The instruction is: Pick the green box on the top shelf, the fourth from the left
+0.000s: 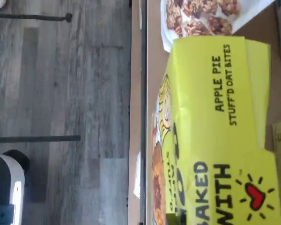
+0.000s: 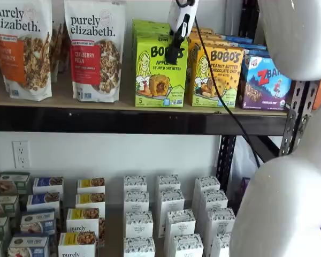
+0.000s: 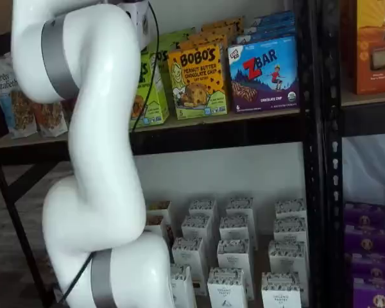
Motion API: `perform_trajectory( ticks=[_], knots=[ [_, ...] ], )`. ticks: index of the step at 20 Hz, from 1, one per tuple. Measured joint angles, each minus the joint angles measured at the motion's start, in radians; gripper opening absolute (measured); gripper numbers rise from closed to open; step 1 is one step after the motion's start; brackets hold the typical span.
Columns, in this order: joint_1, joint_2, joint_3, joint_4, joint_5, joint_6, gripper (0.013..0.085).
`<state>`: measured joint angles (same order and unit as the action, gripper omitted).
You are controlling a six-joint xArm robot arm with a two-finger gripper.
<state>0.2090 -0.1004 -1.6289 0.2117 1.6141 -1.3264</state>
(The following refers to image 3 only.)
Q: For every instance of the white granola bag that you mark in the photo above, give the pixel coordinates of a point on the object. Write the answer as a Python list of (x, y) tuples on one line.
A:
[(49, 120)]

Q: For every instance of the purple snack box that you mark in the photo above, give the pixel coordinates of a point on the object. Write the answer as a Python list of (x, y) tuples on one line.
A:
[(375, 295), (375, 266), (367, 240), (365, 213)]

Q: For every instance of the yellow Bobo's peanut butter box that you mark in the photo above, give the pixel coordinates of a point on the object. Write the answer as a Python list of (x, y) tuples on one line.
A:
[(223, 25), (199, 90), (208, 41)]

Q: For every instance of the white patterned-top carton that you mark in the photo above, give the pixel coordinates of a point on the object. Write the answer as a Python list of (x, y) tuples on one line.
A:
[(184, 285), (187, 256), (290, 208), (226, 288), (195, 227), (234, 228), (280, 290), (290, 229), (202, 208), (287, 256), (240, 208), (233, 255)]

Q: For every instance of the black perforated shelf rack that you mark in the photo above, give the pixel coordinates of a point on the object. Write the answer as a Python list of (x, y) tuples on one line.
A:
[(335, 160)]

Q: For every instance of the granola bag blue label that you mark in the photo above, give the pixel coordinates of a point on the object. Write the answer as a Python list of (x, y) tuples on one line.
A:
[(16, 109)]

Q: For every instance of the orange snack box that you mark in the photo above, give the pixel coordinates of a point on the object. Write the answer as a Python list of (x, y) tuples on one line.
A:
[(375, 48)]

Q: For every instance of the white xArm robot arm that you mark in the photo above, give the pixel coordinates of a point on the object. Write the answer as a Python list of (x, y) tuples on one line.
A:
[(99, 128)]

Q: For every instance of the black metal shelf rack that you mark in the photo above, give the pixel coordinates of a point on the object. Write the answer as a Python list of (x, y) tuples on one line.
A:
[(244, 132)]

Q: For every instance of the blue ZBar chocolate chip box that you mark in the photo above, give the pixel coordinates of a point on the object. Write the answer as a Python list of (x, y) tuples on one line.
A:
[(263, 77), (266, 33), (276, 19)]

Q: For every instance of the tan wooden shelf board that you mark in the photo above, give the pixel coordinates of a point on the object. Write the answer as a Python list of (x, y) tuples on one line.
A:
[(372, 99), (211, 119)]

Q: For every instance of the green Bobo's apple pie box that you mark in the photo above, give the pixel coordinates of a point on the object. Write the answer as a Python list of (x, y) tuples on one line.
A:
[(147, 102)]

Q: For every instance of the small white box brown top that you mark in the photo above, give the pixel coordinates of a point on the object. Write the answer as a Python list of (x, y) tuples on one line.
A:
[(158, 208), (154, 226)]

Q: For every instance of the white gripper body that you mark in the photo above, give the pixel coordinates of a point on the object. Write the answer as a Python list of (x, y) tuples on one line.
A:
[(141, 22)]

